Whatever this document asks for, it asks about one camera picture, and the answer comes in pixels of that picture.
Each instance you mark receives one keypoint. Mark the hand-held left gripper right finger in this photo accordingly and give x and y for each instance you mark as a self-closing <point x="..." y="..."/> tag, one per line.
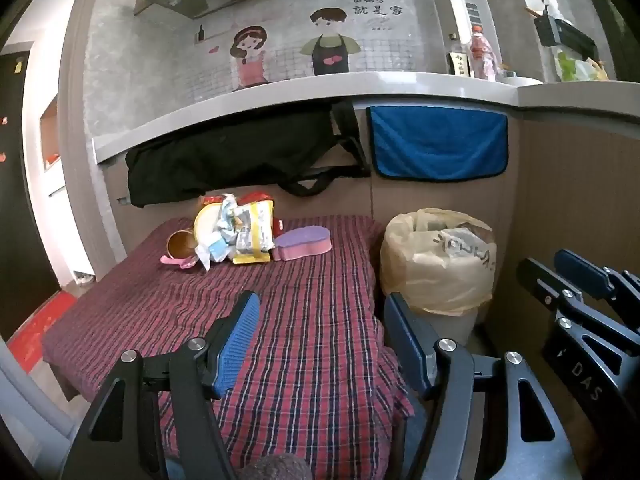
<point x="400" y="340"/>

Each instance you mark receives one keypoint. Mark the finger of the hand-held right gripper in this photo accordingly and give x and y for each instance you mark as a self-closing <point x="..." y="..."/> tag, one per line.
<point x="542" y="277"/>
<point x="582" y="270"/>

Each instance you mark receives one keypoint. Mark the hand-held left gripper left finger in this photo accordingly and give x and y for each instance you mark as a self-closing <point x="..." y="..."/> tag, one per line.
<point x="240" y="340"/>

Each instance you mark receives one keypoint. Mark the yellowish plastic bin liner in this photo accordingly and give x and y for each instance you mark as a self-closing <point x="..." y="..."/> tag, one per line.
<point x="430" y="270"/>

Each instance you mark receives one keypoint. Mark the white blue plastic wrapper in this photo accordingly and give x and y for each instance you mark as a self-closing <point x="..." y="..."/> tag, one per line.
<point x="220" y="245"/>

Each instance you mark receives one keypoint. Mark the pink plastic toy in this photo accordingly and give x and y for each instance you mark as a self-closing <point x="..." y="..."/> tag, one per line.
<point x="177" y="261"/>

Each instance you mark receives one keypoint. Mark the yellow snack packet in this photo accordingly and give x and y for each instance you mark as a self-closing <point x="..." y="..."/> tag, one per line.
<point x="255" y="230"/>

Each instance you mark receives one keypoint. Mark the pink cup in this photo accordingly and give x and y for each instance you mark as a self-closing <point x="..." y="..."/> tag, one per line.
<point x="180" y="245"/>

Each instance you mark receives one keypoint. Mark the purple sponge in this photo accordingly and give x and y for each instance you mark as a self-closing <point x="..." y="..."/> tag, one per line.
<point x="305" y="242"/>

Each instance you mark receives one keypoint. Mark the yellow paper bowl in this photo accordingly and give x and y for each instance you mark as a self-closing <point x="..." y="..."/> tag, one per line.
<point x="205" y="225"/>

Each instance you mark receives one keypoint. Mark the red snack wrapper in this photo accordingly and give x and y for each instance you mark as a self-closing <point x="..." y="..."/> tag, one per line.
<point x="211" y="200"/>

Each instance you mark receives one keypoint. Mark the red plastic bag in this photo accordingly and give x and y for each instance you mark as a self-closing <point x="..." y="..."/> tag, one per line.
<point x="257" y="196"/>

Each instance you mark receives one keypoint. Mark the red plaid cloth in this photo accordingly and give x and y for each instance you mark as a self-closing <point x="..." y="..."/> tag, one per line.
<point x="310" y="310"/>

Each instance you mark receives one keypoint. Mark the white printed plastic bag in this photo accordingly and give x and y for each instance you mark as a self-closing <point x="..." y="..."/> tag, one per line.
<point x="465" y="252"/>

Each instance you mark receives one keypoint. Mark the grey knitted clothing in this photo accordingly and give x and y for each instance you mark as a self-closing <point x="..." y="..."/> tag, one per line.
<point x="275" y="467"/>

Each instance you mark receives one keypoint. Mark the blue towel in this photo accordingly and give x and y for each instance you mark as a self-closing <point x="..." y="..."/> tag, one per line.
<point x="435" y="145"/>

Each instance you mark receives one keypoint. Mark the black fabric bag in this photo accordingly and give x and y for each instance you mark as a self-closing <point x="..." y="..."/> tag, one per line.
<point x="225" y="155"/>

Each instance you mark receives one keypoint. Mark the white bowl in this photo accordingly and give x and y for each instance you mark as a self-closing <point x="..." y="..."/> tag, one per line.
<point x="520" y="80"/>

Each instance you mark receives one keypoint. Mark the red floor mat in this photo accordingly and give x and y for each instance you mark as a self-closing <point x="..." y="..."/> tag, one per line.
<point x="40" y="330"/>

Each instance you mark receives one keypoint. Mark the bag of green vegetables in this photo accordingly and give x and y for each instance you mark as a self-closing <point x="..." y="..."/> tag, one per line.
<point x="570" y="67"/>

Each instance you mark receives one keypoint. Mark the dark bottle with white label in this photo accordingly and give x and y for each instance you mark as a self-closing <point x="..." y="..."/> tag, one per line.
<point x="460" y="65"/>

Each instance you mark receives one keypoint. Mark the clear bottle with red cap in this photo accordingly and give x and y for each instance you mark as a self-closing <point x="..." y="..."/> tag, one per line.
<point x="481" y="55"/>

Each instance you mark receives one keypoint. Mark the black hanging rack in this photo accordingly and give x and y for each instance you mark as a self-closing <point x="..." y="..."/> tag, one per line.
<point x="565" y="35"/>

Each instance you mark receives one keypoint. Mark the grey kitchen counter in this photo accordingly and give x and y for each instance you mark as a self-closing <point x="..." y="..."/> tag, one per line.
<point x="350" y="87"/>

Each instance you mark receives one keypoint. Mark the black fridge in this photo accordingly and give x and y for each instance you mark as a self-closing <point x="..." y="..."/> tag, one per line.
<point x="20" y="185"/>

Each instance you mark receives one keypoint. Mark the cartoon wall sticker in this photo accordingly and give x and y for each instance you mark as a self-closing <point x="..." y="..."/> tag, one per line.
<point x="330" y="45"/>

